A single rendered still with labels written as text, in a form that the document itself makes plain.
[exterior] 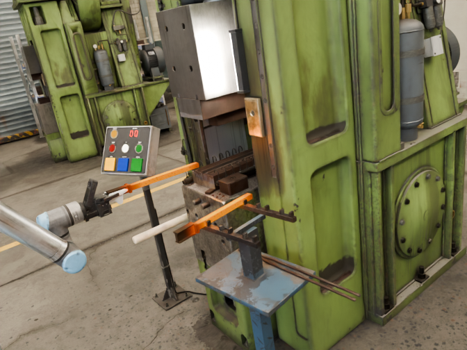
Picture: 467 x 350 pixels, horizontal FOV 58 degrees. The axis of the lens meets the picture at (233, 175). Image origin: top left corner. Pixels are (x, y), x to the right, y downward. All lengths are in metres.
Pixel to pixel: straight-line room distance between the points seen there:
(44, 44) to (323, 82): 5.29
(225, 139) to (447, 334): 1.56
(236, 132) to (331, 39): 0.77
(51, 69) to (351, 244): 5.37
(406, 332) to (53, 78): 5.67
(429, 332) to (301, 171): 1.19
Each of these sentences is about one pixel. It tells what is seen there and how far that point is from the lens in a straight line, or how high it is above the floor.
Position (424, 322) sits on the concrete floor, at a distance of 2.63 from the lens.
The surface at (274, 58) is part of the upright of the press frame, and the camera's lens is 1.71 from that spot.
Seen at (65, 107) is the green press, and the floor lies 0.82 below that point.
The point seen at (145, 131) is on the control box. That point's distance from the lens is 2.40.
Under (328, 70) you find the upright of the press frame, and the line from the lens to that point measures 1.98.
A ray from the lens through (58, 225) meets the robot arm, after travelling 1.80.
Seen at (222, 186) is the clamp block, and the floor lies 0.95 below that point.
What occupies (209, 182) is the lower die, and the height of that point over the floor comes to 0.95.
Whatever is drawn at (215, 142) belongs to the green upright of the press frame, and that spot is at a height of 1.07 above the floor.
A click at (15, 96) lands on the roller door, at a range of 9.81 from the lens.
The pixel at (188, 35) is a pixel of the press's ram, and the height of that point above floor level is 1.65.
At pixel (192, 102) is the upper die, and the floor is 1.35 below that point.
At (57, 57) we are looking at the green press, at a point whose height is 1.55.
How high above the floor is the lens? 1.68
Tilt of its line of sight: 20 degrees down
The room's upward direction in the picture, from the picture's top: 9 degrees counter-clockwise
